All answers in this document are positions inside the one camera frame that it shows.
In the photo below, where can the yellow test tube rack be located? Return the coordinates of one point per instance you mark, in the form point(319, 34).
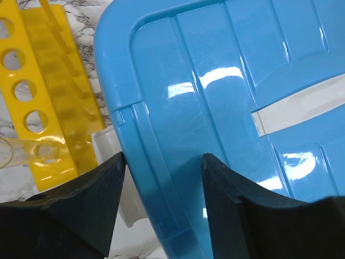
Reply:
point(49, 97)

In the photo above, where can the glass test tube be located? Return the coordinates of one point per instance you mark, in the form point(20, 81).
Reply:
point(17, 152)

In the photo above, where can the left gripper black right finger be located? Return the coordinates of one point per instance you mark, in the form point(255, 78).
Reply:
point(247, 220)

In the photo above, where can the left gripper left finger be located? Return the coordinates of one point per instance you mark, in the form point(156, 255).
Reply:
point(73, 220)

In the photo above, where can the white plastic tub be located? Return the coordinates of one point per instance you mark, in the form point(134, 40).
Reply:
point(108, 150)

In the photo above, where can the blue plastic tray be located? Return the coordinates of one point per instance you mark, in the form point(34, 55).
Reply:
point(258, 84)

